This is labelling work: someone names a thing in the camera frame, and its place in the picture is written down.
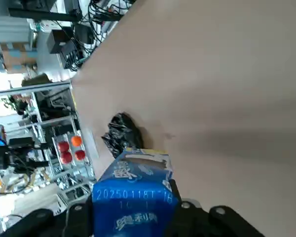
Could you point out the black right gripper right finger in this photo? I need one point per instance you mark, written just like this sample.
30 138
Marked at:
199 222

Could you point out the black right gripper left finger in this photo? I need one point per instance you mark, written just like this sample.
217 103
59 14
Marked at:
76 222

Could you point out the blue cookie box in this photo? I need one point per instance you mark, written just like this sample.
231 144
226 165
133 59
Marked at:
128 182

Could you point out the black plastic bag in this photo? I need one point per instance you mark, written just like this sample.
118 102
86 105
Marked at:
123 133

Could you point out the red yellow streaked apple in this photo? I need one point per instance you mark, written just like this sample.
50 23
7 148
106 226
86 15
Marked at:
80 155

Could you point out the clear acrylic fruit stand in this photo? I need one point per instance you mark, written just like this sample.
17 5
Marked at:
92 148

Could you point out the orange fruit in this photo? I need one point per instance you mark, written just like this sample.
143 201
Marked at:
76 141

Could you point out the brown cardboard box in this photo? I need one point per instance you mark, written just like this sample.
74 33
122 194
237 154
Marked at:
17 58

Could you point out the black monitor stand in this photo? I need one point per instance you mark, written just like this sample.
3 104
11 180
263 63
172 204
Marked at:
39 13

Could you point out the black camera rig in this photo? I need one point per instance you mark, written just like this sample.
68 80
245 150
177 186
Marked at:
19 143

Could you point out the aluminium frame post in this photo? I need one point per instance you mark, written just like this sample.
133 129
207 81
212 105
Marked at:
27 88

